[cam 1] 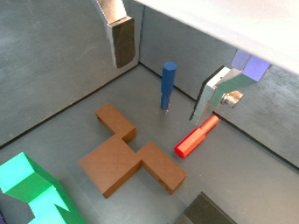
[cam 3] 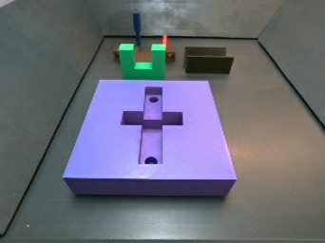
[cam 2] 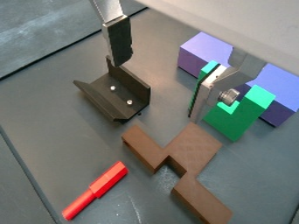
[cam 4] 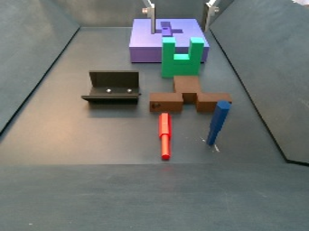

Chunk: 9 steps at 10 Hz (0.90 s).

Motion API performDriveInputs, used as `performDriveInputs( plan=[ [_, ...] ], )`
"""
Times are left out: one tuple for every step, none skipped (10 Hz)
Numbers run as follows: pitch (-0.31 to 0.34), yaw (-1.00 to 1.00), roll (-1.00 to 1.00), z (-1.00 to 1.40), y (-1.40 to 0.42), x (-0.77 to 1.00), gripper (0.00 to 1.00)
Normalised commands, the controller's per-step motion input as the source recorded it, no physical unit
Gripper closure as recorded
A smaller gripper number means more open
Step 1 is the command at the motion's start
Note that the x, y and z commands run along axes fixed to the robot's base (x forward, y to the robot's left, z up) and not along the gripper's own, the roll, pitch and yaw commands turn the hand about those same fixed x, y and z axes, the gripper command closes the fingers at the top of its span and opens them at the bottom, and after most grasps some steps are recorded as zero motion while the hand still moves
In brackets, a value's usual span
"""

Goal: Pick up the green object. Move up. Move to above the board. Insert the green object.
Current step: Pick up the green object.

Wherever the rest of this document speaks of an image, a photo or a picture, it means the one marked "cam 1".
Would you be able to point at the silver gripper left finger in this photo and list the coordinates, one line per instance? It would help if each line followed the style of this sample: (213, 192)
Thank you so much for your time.
(120, 31)

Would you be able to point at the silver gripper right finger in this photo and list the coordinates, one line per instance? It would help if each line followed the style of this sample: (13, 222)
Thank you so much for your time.
(224, 81)

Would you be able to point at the green U-shaped block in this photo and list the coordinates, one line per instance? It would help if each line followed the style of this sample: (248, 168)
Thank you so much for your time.
(29, 184)

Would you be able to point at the purple board with cross slot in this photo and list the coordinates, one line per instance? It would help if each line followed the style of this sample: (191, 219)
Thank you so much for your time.
(249, 65)

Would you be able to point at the blue peg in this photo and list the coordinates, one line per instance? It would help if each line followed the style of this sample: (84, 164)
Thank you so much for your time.
(167, 83)

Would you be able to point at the red peg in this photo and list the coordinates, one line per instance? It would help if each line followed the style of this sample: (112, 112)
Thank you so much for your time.
(187, 145)

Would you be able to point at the brown stepped block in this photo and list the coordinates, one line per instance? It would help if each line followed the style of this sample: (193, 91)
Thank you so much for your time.
(112, 163)

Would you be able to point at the dark grey block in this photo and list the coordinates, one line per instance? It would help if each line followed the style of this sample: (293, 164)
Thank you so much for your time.
(203, 211)

